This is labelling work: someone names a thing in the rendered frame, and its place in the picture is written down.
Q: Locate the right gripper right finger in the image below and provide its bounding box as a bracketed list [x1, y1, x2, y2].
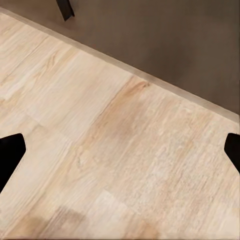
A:
[224, 132, 240, 173]

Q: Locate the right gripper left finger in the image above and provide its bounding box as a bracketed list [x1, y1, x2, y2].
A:
[0, 133, 26, 193]

